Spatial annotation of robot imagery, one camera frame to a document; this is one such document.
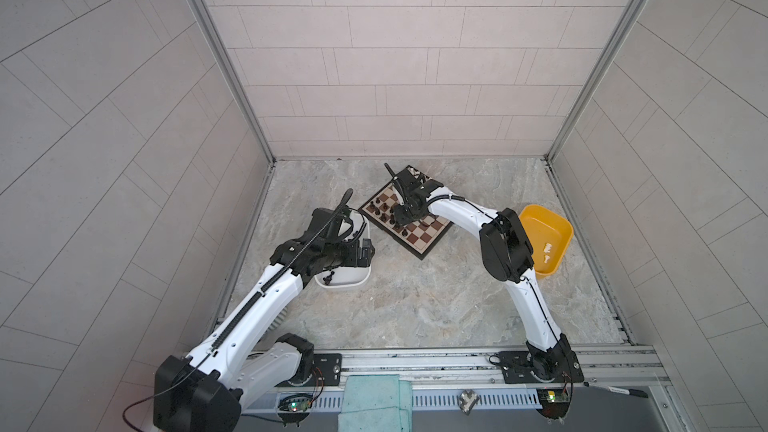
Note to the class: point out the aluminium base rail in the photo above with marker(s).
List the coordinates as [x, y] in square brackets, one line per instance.
[602, 365]

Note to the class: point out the yellow plastic bowl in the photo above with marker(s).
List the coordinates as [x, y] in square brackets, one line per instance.
[550, 235]

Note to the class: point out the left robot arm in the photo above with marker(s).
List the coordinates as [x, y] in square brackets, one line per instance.
[208, 389]

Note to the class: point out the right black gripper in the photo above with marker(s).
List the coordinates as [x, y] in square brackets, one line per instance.
[401, 219]

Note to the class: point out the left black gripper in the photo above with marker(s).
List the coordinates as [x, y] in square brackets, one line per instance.
[364, 256]

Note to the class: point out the green cloth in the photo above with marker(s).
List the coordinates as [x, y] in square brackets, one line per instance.
[376, 403]

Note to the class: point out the folding chess board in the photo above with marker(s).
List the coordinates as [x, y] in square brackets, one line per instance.
[418, 237]

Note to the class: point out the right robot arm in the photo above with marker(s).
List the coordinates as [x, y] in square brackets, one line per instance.
[507, 255]

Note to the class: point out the white plastic tray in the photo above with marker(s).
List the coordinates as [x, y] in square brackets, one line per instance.
[345, 270]

